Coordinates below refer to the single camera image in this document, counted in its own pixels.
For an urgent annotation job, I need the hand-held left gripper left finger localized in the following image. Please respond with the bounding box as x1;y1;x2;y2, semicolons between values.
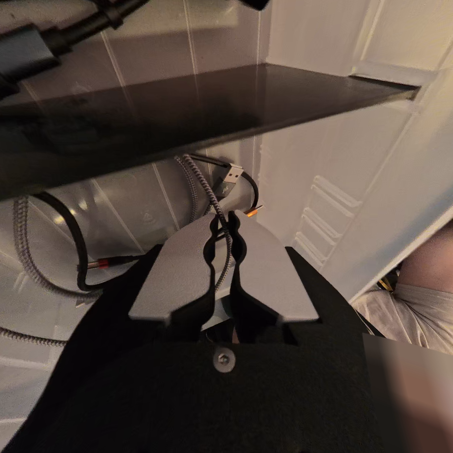
128;212;218;333

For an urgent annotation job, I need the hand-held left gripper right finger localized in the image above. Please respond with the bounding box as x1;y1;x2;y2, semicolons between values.
228;211;320;335

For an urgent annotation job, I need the black usb cable orange plug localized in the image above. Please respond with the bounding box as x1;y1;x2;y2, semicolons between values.
193;153;265;218

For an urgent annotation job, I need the clear plastic bin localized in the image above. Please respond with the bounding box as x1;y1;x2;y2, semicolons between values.
0;0;453;372

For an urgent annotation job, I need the black usb cable red plug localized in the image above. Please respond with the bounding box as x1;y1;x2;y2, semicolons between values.
42;193;151;294

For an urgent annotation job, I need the black usb cable grey plug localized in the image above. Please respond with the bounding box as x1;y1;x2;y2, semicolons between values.
0;0;151;92

